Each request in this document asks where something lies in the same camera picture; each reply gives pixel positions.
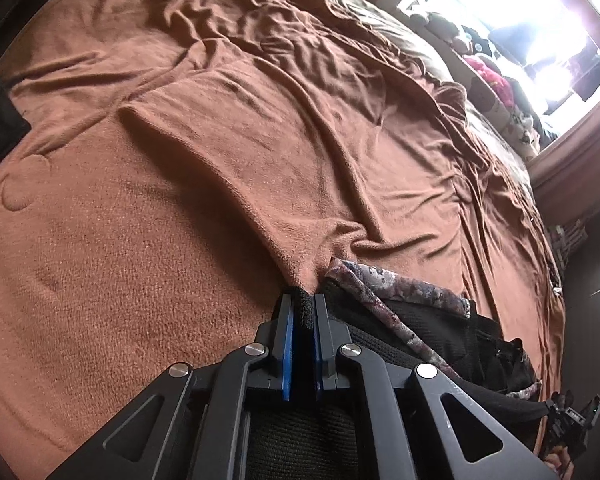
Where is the white spotted plush toy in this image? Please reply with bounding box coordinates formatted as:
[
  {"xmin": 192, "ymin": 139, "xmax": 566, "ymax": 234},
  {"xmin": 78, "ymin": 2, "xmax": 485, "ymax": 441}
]
[{"xmin": 509, "ymin": 109, "xmax": 542, "ymax": 152}]

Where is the dark cloth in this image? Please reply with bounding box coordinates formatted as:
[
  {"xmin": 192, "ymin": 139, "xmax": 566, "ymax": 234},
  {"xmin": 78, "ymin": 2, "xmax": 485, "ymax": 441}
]
[{"xmin": 0, "ymin": 75, "xmax": 33, "ymax": 171}]

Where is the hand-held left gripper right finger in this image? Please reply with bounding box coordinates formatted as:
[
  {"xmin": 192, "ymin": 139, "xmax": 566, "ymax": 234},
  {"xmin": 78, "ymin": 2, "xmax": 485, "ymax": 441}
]
[{"xmin": 312, "ymin": 294, "xmax": 558, "ymax": 480}]

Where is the pink plush toy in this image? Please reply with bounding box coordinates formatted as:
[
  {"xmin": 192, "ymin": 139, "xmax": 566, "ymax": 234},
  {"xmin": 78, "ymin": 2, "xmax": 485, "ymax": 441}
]
[{"xmin": 462, "ymin": 55, "xmax": 516, "ymax": 106}]

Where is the brown fleece blanket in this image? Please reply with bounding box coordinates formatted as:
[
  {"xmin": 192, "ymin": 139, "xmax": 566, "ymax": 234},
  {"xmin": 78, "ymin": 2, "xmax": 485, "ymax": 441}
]
[{"xmin": 0, "ymin": 0, "xmax": 568, "ymax": 480}]

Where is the black knit garment floral lining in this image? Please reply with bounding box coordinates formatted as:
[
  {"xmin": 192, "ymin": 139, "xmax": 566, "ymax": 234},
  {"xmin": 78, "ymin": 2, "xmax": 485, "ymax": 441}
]
[{"xmin": 245, "ymin": 257, "xmax": 556, "ymax": 480}]

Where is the black and white plush toy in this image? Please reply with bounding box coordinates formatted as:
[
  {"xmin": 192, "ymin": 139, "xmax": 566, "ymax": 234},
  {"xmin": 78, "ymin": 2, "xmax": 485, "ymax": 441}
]
[{"xmin": 450, "ymin": 25, "xmax": 501, "ymax": 61}]

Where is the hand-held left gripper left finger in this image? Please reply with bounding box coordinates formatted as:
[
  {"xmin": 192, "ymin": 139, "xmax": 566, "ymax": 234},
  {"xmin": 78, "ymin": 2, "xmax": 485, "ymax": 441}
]
[{"xmin": 45, "ymin": 294, "xmax": 297, "ymax": 480}]

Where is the beige quilt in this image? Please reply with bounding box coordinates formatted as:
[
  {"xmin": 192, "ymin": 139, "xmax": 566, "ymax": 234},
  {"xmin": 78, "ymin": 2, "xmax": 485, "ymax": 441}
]
[{"xmin": 280, "ymin": 0, "xmax": 461, "ymax": 91}]

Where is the pink curtain beside nightstand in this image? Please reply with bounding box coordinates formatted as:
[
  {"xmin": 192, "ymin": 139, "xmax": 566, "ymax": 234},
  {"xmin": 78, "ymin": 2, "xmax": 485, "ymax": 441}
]
[{"xmin": 527, "ymin": 85, "xmax": 600, "ymax": 221}]

